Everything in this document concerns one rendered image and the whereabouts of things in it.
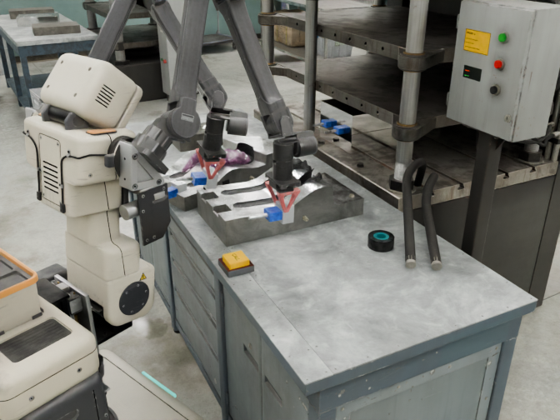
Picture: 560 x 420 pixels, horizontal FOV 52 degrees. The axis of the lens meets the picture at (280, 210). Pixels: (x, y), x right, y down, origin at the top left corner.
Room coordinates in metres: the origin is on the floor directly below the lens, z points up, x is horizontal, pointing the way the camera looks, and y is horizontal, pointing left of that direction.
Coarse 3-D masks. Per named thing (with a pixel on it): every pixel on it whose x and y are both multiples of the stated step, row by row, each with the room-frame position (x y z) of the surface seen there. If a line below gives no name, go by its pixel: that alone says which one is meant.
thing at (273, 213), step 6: (276, 204) 1.52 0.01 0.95; (264, 210) 1.49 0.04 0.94; (270, 210) 1.48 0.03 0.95; (276, 210) 1.48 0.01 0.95; (282, 210) 1.48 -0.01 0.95; (252, 216) 1.46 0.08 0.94; (258, 216) 1.46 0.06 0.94; (264, 216) 1.47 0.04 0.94; (270, 216) 1.46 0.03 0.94; (276, 216) 1.47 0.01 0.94; (282, 216) 1.48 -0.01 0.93; (288, 216) 1.48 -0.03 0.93; (282, 222) 1.48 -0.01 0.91; (288, 222) 1.48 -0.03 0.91
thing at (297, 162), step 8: (296, 160) 1.88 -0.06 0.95; (304, 160) 1.85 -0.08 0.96; (296, 168) 1.83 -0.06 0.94; (304, 168) 1.83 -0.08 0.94; (304, 176) 1.77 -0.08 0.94; (312, 176) 1.87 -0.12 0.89; (320, 176) 1.77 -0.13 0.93; (264, 184) 1.81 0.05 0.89; (224, 192) 1.74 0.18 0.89; (232, 192) 1.75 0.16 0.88; (240, 192) 1.74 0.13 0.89; (256, 200) 1.69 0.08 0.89; (264, 200) 1.70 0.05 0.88; (272, 200) 1.70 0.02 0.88
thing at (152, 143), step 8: (152, 128) 1.33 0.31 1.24; (136, 136) 1.32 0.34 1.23; (144, 136) 1.31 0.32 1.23; (152, 136) 1.31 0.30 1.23; (160, 136) 1.32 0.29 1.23; (168, 136) 1.33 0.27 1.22; (136, 144) 1.29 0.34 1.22; (144, 144) 1.29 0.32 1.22; (152, 144) 1.29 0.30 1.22; (160, 144) 1.31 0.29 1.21; (168, 144) 1.33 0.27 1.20; (144, 152) 1.25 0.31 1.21; (152, 152) 1.26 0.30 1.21; (160, 152) 1.30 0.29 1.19; (152, 160) 1.26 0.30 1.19; (160, 160) 1.27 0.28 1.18; (160, 168) 1.27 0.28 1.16
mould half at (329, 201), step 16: (256, 192) 1.75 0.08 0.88; (304, 192) 1.67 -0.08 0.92; (320, 192) 1.68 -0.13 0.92; (336, 192) 1.80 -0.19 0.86; (352, 192) 1.80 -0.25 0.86; (208, 208) 1.66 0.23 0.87; (240, 208) 1.62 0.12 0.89; (256, 208) 1.62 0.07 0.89; (304, 208) 1.65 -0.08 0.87; (320, 208) 1.68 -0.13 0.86; (336, 208) 1.71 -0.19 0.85; (352, 208) 1.74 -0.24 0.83; (208, 224) 1.67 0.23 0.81; (224, 224) 1.54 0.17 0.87; (240, 224) 1.55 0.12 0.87; (256, 224) 1.58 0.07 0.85; (272, 224) 1.60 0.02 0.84; (288, 224) 1.63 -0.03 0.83; (304, 224) 1.65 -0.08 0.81; (224, 240) 1.54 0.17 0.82; (240, 240) 1.55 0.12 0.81
